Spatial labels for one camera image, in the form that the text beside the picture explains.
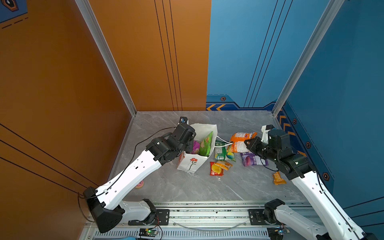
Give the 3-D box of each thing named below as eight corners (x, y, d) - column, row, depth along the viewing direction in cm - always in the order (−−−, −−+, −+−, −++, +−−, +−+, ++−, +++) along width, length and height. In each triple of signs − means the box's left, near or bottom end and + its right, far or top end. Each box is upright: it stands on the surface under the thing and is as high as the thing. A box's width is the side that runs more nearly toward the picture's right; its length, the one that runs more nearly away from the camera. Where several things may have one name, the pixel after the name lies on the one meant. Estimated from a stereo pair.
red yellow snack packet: (210, 175, 89) (210, 173, 86) (209, 162, 94) (209, 160, 92) (233, 175, 89) (233, 173, 86) (231, 162, 94) (231, 160, 91)
